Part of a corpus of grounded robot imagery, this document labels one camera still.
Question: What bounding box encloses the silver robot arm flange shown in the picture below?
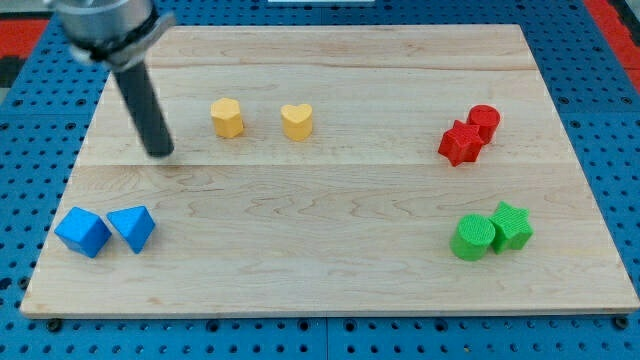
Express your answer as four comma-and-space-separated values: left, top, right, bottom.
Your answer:
44, 0, 176, 72

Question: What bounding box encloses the wooden board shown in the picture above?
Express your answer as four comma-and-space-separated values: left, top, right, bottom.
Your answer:
20, 25, 639, 319

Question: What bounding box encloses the yellow heart block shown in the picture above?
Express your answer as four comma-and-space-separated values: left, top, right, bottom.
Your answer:
280, 104, 313, 141

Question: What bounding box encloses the yellow hexagon block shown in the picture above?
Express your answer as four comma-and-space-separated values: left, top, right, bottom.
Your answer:
210, 98, 244, 138

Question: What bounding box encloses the red star block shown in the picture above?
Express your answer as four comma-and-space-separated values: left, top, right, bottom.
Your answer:
438, 120, 484, 167

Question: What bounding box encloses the green cylinder block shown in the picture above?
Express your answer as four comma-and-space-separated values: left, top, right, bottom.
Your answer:
450, 214, 496, 261

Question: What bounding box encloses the red cylinder block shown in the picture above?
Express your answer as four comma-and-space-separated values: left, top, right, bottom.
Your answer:
467, 104, 501, 144

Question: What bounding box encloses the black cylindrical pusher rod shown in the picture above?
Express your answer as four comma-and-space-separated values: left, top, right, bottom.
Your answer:
114, 61, 174, 158

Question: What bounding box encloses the blue triangular block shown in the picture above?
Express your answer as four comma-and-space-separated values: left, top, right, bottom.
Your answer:
107, 206, 155, 254

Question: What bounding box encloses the green star block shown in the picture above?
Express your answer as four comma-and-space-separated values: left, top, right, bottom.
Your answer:
489, 201, 534, 254

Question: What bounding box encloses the blue cube block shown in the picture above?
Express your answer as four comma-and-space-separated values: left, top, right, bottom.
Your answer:
54, 207, 112, 258

